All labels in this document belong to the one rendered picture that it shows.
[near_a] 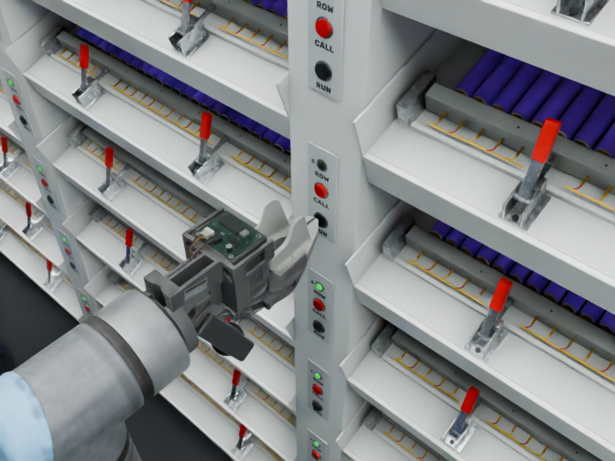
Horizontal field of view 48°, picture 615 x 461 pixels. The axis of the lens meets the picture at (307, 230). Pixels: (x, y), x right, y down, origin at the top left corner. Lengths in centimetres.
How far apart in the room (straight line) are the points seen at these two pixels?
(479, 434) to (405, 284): 23
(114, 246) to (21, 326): 69
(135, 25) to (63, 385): 49
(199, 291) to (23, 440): 19
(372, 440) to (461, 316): 39
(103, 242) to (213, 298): 79
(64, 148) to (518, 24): 98
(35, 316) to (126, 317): 146
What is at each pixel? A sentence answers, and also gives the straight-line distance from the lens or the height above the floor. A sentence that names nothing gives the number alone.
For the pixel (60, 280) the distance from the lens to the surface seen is 190.
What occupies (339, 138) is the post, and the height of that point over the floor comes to 108.
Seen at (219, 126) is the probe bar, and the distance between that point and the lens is 96.
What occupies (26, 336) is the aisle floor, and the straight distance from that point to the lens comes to 202.
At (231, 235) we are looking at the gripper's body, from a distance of 65.
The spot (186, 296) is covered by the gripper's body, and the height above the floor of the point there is 102.
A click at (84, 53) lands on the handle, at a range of 109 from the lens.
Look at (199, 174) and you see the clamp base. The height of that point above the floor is 90.
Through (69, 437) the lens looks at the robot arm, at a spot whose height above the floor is 100.
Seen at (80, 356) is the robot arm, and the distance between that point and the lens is 59.
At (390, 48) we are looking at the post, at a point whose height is 117.
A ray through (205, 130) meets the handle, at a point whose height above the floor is 96.
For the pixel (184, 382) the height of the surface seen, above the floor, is 16.
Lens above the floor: 148
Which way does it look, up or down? 44 degrees down
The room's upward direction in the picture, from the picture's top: straight up
